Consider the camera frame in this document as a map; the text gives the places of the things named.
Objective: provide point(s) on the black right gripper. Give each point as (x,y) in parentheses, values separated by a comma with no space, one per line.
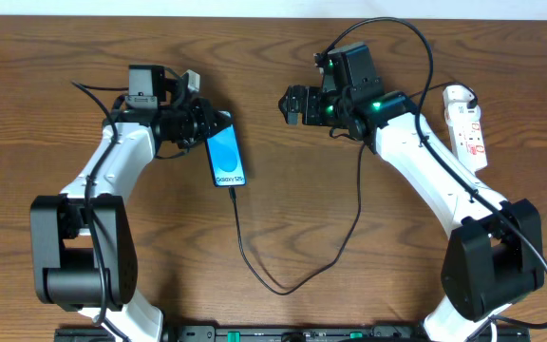
(299,105)

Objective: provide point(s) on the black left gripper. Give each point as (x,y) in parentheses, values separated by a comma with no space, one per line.
(205,122)

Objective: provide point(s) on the blue Samsung Galaxy smartphone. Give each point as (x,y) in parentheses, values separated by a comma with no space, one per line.
(225,160)

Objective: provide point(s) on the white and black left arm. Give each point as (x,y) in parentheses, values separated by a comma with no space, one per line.
(83,254)

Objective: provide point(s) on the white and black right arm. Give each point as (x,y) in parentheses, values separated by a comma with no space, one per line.
(494,255)

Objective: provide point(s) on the white USB charger adapter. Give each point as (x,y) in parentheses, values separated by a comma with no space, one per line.
(460,94)

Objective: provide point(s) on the white power strip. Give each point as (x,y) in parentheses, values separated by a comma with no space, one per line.
(466,136)

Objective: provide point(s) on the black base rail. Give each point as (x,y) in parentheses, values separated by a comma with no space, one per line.
(235,334)

